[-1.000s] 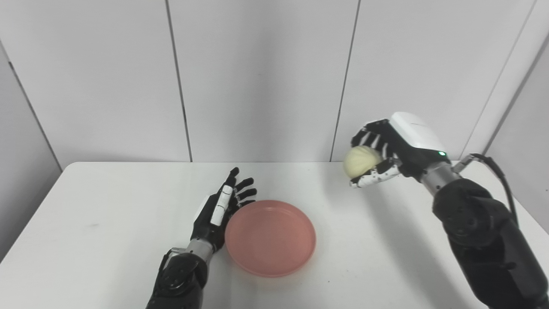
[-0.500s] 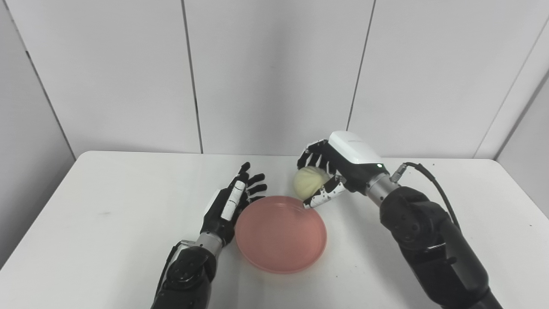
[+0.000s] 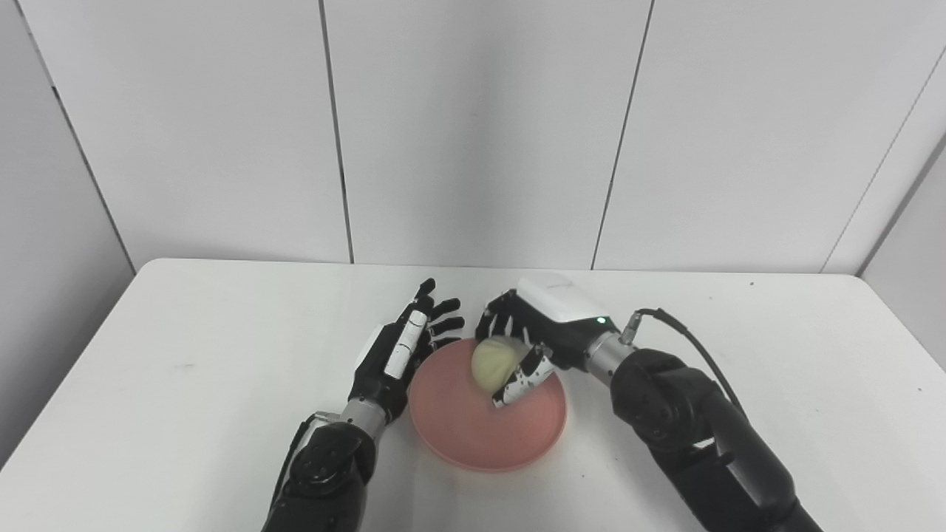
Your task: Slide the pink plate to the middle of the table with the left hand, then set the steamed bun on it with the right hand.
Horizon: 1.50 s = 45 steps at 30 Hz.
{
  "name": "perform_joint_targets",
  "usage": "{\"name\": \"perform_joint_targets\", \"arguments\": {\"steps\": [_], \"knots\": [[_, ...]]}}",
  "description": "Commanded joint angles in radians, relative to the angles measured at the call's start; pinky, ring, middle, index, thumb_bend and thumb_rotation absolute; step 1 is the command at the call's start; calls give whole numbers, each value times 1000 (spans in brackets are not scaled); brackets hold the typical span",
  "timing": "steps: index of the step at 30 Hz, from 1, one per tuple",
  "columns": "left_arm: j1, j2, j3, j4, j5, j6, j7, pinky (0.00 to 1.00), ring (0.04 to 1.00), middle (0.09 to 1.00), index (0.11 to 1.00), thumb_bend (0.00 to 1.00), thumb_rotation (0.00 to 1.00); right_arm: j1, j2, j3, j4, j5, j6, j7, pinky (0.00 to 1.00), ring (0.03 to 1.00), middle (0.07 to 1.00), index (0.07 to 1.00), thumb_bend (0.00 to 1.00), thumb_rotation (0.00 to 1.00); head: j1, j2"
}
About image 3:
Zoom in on white steamed bun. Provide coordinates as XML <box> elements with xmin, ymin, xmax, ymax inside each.
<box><xmin>472</xmin><ymin>336</ymin><xmax>531</xmax><ymax>395</ymax></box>

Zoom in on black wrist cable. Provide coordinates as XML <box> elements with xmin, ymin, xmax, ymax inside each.
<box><xmin>619</xmin><ymin>308</ymin><xmax>747</xmax><ymax>415</ymax></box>
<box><xmin>270</xmin><ymin>412</ymin><xmax>341</xmax><ymax>518</ymax></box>

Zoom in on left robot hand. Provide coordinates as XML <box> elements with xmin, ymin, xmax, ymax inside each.
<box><xmin>349</xmin><ymin>279</ymin><xmax>466</xmax><ymax>423</ymax></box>

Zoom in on pink round plate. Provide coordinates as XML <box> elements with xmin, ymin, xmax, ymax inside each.
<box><xmin>408</xmin><ymin>338</ymin><xmax>569</xmax><ymax>474</ymax></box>

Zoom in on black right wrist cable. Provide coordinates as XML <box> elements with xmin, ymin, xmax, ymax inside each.
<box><xmin>619</xmin><ymin>308</ymin><xmax>747</xmax><ymax>415</ymax></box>

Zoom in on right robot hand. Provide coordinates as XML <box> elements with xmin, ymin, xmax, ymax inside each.
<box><xmin>475</xmin><ymin>272</ymin><xmax>620</xmax><ymax>409</ymax></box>

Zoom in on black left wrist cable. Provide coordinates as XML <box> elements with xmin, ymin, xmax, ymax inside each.
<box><xmin>270</xmin><ymin>412</ymin><xmax>341</xmax><ymax>518</ymax></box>

